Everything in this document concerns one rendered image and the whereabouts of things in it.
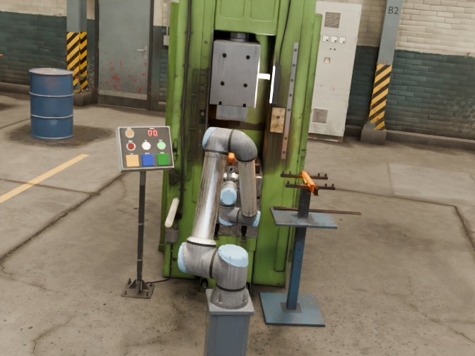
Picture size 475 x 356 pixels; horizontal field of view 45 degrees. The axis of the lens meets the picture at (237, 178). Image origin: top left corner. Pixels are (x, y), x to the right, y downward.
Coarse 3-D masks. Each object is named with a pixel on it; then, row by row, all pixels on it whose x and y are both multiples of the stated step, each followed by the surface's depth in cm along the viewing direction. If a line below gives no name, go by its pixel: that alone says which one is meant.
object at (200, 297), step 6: (198, 282) 423; (192, 288) 413; (198, 288) 413; (252, 288) 420; (186, 294) 405; (192, 294) 405; (198, 294) 405; (204, 294) 406; (252, 294) 412; (198, 300) 398; (204, 300) 398; (252, 300) 404
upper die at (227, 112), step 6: (222, 108) 372; (228, 108) 372; (234, 108) 372; (240, 108) 372; (246, 108) 372; (216, 114) 373; (222, 114) 373; (228, 114) 373; (234, 114) 373; (240, 114) 373; (246, 114) 373; (240, 120) 374
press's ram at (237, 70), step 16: (224, 48) 360; (240, 48) 360; (256, 48) 360; (224, 64) 363; (240, 64) 363; (256, 64) 363; (224, 80) 366; (240, 80) 366; (256, 80) 366; (224, 96) 370; (240, 96) 369
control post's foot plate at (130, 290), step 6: (132, 282) 413; (138, 282) 399; (144, 282) 402; (126, 288) 404; (132, 288) 403; (138, 288) 398; (144, 288) 403; (150, 288) 407; (126, 294) 396; (132, 294) 397; (138, 294) 398; (144, 294) 398; (150, 294) 399
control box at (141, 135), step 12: (120, 132) 359; (144, 132) 366; (168, 132) 372; (120, 144) 358; (156, 144) 367; (168, 144) 370; (120, 156) 357; (156, 156) 365; (168, 156) 369; (120, 168) 359; (132, 168) 357; (144, 168) 361; (156, 168) 364; (168, 168) 369
